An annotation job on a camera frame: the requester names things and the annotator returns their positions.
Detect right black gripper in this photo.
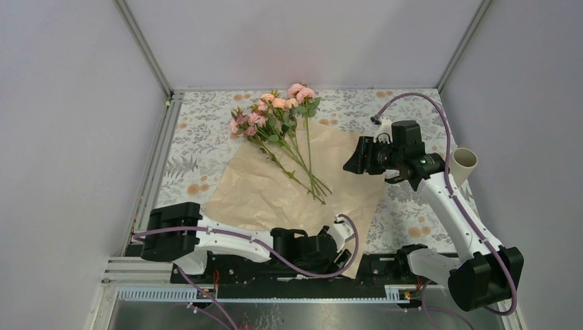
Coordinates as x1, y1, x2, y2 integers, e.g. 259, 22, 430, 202
342, 136, 404, 175

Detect peach paper flower bouquet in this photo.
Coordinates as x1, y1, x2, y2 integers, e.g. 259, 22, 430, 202
204, 121, 384, 278

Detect light pink rose stem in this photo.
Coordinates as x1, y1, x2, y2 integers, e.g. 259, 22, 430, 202
230, 106, 331, 205

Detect large pink rose stem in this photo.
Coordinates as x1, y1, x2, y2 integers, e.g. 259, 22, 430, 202
287, 83, 326, 197

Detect dusty mauve rose stem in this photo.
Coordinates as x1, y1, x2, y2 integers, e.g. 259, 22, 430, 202
241, 111, 322, 199

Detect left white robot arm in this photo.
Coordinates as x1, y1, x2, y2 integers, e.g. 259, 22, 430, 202
133, 202, 359, 283

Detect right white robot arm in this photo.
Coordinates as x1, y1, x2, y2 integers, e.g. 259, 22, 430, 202
343, 120, 524, 311

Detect beige cylindrical vase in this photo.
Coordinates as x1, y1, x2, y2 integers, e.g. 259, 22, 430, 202
449, 148, 478, 187

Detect peach orange rose stem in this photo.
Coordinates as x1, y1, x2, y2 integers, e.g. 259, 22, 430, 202
255, 91, 307, 157

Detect floral patterned table mat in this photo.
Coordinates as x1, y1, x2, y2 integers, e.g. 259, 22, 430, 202
157, 89, 492, 256

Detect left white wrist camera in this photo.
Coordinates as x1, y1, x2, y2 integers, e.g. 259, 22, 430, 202
327, 217, 355, 252

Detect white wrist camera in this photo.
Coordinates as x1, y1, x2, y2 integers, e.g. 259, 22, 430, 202
373, 118, 393, 144
327, 217, 355, 252

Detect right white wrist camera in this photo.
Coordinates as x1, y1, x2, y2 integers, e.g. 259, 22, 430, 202
373, 118, 393, 144

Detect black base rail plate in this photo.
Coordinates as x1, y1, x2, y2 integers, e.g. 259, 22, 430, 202
188, 254, 427, 300

